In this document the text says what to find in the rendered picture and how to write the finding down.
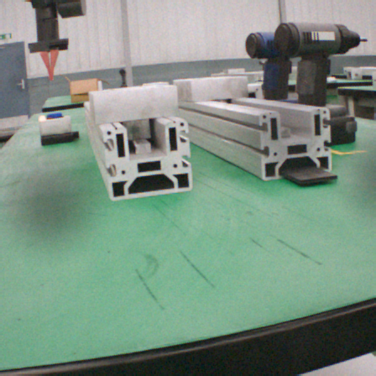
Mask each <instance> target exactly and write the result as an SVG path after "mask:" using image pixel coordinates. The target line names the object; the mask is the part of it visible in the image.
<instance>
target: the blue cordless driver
mask: <svg viewBox="0 0 376 376"><path fill-rule="evenodd" d="M245 40H246V43H245V48H246V52H247V54H248V56H249V57H250V58H251V59H258V60H262V59H267V63H266V64H264V77H263V86H262V88H263V89H264V91H265V93H264V99H265V100H270V101H271V102H287V103H295V104H297V100H298V98H296V97H289V98H288V95H289V87H288V85H289V75H290V74H291V73H292V61H291V60H290V58H300V57H301V56H291V55H282V54H281V53H280V52H279V51H278V50H277V48H276V46H275V43H274V32H258V33H250V34H249V35H248V36H247V38H246V39H245Z"/></svg>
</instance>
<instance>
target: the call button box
mask: <svg viewBox="0 0 376 376"><path fill-rule="evenodd" d="M71 124H72V123H71V115H67V116H65V117H64V116H60V117H46V118H45V120H44V121H43V122H39V134H40V137H41V139H40V140H41V146H46V145H47V144H61V143H69V142H73V139H74V138H79V137H80V135H79V131H71Z"/></svg>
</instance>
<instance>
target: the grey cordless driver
mask: <svg viewBox="0 0 376 376"><path fill-rule="evenodd" d="M360 41H362V42H367V41H368V39H367V38H360V35H359V33H357V32H353V31H351V30H349V29H348V28H347V27H346V26H345V25H341V24H333V23H302V22H295V23H289V22H288V23H281V24H279V26H278V28H277V29H276V30H275V32H274V43H275V46H276V48H277V50H278V51H279V52H280V53H281V54H282V55H291V56H301V60H300V61H299V62H297V66H296V69H297V74H296V83H295V88H296V89H295V92H297V94H298V100H297V104H299V105H304V106H313V107H322V108H327V109H328V110H329V113H330V120H325V119H322V124H323V125H328V126H330V141H331V142H330V143H328V142H325V141H324V146H325V147H326V146H331V145H335V144H350V143H353V142H355V141H356V138H355V132H357V130H358V122H357V121H356V120H355V117H354V116H352V115H346V114H347V109H346V108H345V107H344V106H342V105H329V104H326V93H327V91H326V84H327V76H328V75H330V71H331V60H330V59H327V58H328V57H329V55H343V54H346V53H347V52H348V51H349V50H350V49H354V48H355V47H358V46H359V45H360Z"/></svg>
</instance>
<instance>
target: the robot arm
mask: <svg viewBox="0 0 376 376"><path fill-rule="evenodd" d="M23 1H25V2H26V1H27V2H30V3H31V4H32V8H33V9H35V10H34V11H35V16H36V18H35V22H36V31H37V34H36V36H37V41H38V42H36V43H28V49H29V52H30V54H34V53H38V52H39V55H40V57H42V61H43V62H44V64H45V65H46V69H47V71H48V73H49V78H50V80H51V81H53V80H54V68H55V65H56V61H57V58H58V54H59V51H60V50H68V44H69V38H63V39H60V33H59V22H58V18H59V17H58V13H59V15H60V17H61V18H71V17H80V16H85V15H86V0H23ZM57 11H58V12H57ZM48 52H50V58H49V53H48ZM50 59H51V60H50ZM50 67H51V69H50Z"/></svg>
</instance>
